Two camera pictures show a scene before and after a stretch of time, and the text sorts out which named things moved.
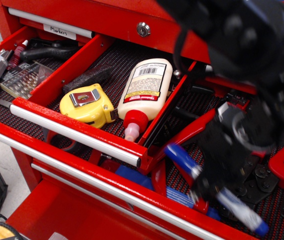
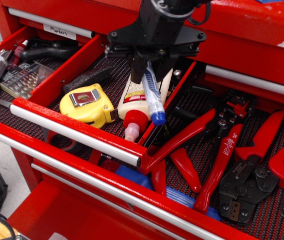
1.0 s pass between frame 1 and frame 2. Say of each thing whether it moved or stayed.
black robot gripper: moved
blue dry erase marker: moved
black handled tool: stayed
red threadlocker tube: stayed
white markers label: stayed
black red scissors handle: stayed
